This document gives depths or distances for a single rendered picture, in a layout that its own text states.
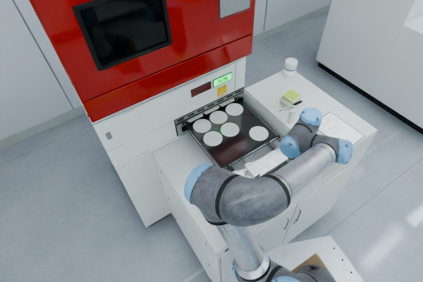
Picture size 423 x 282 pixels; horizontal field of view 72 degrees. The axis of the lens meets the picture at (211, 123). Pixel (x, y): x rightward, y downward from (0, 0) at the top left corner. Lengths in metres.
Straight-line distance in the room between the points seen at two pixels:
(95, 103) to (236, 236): 0.71
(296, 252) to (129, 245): 1.30
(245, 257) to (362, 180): 1.83
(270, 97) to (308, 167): 0.88
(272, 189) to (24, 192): 2.41
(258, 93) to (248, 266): 0.97
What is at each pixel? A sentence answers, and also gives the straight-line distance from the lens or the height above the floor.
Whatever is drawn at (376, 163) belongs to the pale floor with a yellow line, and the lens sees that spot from 2.79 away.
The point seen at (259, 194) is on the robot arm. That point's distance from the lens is 0.67.
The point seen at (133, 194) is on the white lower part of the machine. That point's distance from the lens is 1.81.
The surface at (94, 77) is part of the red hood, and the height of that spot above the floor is 1.42.
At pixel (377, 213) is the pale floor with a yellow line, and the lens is 2.54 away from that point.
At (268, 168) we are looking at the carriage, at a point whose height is 0.88.
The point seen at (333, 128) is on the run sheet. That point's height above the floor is 0.97.
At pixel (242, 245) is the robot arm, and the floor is 1.23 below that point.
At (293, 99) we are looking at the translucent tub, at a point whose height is 1.03.
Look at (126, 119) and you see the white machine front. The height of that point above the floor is 1.12.
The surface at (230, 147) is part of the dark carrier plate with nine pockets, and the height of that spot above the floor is 0.90.
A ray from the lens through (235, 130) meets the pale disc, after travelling 1.54.
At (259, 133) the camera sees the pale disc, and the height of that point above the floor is 0.90.
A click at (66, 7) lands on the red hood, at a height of 1.68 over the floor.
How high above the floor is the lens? 2.07
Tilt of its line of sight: 48 degrees down
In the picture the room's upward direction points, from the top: 3 degrees counter-clockwise
